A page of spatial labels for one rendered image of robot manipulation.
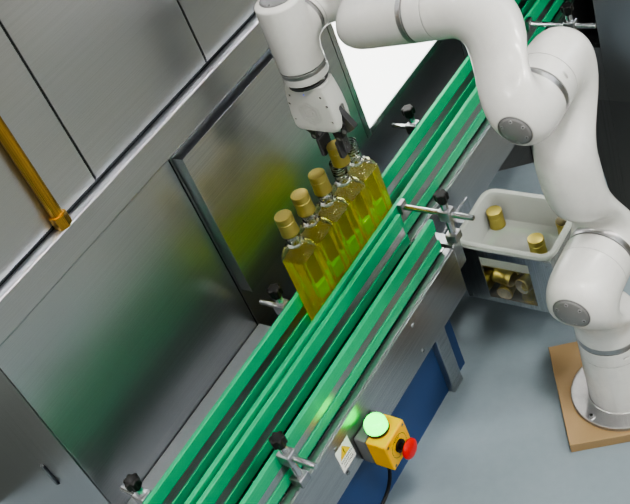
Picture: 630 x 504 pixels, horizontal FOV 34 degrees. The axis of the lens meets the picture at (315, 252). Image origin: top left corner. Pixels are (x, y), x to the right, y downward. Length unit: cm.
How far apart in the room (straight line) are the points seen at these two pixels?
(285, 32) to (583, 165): 53
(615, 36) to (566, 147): 110
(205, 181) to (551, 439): 85
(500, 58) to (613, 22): 119
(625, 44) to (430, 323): 100
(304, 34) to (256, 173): 33
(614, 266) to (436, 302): 42
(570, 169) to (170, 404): 84
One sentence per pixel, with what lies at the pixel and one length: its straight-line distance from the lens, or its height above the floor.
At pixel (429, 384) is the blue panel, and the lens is 212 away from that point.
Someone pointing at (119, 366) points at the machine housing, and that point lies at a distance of 181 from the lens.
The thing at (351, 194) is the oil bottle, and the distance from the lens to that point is 194.
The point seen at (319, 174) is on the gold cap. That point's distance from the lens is 188.
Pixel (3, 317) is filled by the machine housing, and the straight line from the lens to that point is 160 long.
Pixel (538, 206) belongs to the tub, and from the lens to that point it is 219.
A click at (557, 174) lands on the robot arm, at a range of 163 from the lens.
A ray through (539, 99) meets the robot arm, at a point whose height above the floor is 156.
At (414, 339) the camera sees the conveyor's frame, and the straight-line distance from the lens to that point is 199.
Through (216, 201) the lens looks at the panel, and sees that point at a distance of 187.
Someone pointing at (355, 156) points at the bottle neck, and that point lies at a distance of 197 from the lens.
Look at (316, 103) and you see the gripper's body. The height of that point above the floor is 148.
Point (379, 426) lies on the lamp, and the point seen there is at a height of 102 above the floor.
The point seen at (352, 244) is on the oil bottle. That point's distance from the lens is 197.
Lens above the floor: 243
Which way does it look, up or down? 40 degrees down
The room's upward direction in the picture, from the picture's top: 24 degrees counter-clockwise
